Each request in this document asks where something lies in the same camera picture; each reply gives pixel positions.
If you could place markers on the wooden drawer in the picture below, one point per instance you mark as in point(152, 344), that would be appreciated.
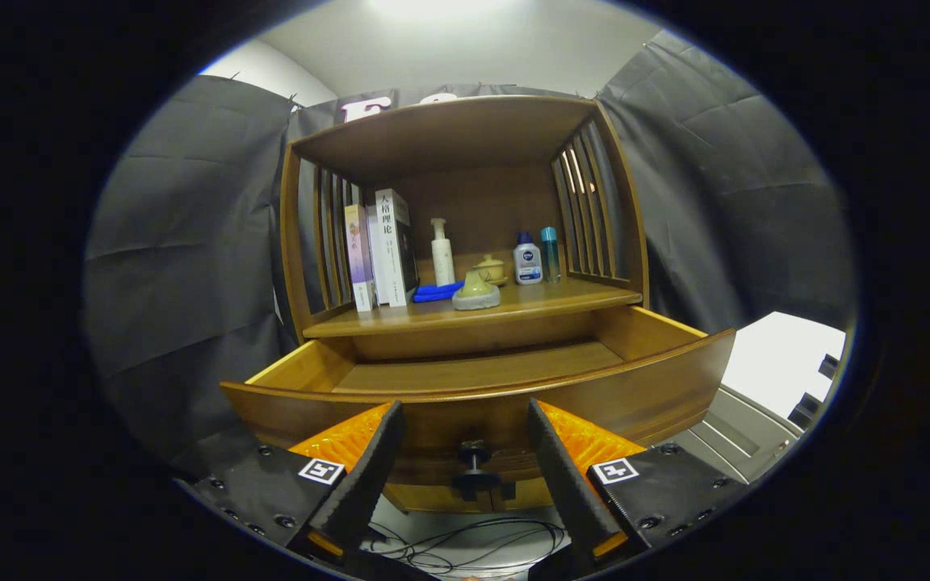
point(465, 373)

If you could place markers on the brown wooden cabinet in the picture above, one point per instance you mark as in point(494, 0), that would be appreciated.
point(441, 129)

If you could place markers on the thin white book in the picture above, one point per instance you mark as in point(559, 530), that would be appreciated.
point(376, 258)

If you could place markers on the wooden countertop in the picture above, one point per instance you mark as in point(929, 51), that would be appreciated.
point(546, 300)

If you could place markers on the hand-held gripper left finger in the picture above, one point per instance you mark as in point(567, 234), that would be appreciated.
point(376, 468)

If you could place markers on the grey ridged panel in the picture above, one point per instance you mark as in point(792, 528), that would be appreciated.
point(723, 440)

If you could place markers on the large ceiling light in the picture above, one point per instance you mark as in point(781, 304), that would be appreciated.
point(433, 5)

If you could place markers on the white pump bottle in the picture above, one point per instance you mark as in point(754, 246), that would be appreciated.
point(442, 262)

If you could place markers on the beige lidded teacup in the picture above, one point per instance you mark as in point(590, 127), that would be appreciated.
point(493, 270)

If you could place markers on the white bottle with blue cap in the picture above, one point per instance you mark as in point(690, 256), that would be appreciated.
point(527, 262)

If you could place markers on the pale green brush grey base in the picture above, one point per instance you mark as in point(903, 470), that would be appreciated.
point(477, 294)

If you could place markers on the blue folded cloth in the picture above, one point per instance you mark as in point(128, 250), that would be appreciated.
point(433, 292)

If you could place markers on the thick white and black book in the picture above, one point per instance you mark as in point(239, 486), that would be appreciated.
point(390, 250)

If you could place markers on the teal slim bottle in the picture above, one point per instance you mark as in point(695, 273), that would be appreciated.
point(550, 254)

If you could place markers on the purple book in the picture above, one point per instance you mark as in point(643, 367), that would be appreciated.
point(358, 258)

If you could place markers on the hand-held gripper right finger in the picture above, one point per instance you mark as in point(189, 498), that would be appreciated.
point(562, 468)

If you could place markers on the white flat board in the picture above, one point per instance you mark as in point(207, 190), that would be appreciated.
point(780, 363)

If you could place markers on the black drawer knob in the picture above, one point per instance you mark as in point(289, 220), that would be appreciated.
point(475, 482)

